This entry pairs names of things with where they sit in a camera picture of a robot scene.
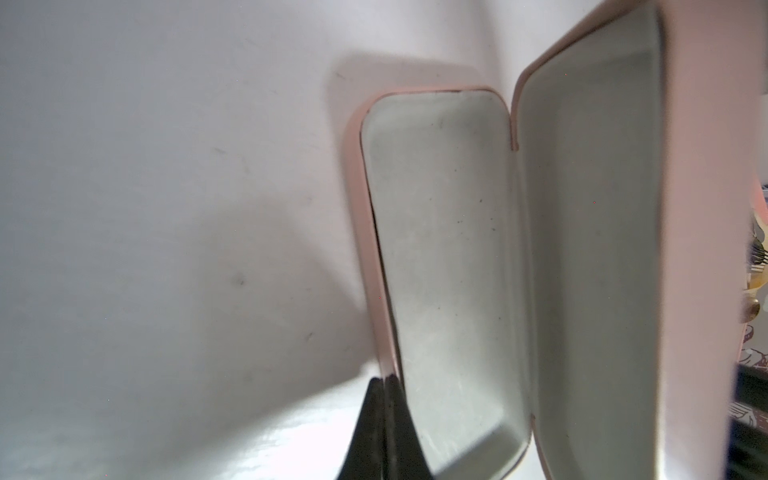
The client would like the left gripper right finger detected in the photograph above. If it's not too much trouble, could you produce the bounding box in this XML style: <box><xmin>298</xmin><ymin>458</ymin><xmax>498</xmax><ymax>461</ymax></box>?
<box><xmin>385</xmin><ymin>375</ymin><xmax>433</xmax><ymax>480</ymax></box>

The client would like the pink glasses case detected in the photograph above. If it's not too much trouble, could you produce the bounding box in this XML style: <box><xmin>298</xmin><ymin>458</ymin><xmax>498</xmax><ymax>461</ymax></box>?
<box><xmin>345</xmin><ymin>1</ymin><xmax>767</xmax><ymax>479</ymax></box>

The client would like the patterned case with sunglasses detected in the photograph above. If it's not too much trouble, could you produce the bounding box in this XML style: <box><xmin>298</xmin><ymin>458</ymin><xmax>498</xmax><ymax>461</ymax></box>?
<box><xmin>725</xmin><ymin>182</ymin><xmax>767</xmax><ymax>479</ymax></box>

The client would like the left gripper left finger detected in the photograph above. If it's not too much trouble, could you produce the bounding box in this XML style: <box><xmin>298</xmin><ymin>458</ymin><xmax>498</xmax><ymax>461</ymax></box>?
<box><xmin>337</xmin><ymin>378</ymin><xmax>386</xmax><ymax>480</ymax></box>

